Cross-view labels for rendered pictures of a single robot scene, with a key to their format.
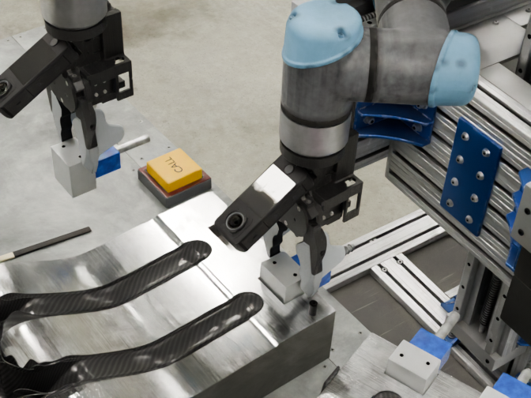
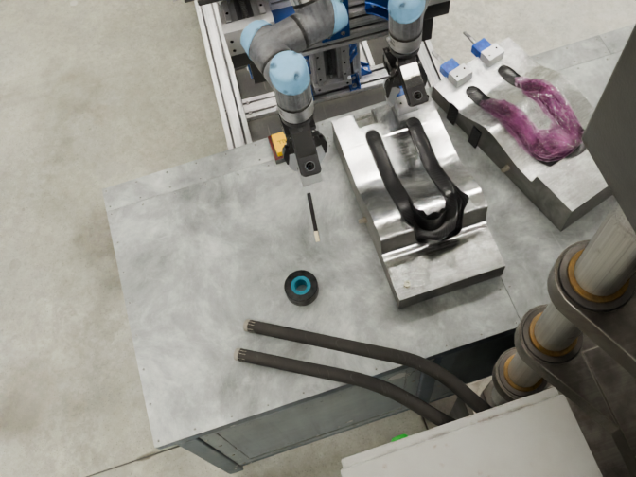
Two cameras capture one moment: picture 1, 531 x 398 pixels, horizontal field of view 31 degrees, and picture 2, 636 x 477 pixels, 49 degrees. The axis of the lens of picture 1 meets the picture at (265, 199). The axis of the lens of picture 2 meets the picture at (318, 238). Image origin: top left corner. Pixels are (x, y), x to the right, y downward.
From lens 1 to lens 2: 127 cm
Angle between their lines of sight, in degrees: 39
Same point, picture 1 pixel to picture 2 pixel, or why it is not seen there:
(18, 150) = (228, 220)
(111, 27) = not seen: hidden behind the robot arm
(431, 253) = (245, 86)
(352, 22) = not seen: outside the picture
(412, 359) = (460, 73)
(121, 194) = (286, 174)
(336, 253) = not seen: hidden behind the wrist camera
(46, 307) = (400, 200)
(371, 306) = (270, 128)
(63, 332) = (421, 193)
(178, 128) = (35, 202)
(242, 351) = (439, 132)
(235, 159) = (84, 175)
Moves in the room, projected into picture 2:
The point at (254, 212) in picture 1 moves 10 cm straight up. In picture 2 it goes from (417, 85) to (420, 57)
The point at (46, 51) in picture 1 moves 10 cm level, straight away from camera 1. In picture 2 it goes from (303, 134) to (257, 132)
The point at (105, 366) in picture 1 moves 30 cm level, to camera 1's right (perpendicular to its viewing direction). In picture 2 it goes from (440, 182) to (476, 84)
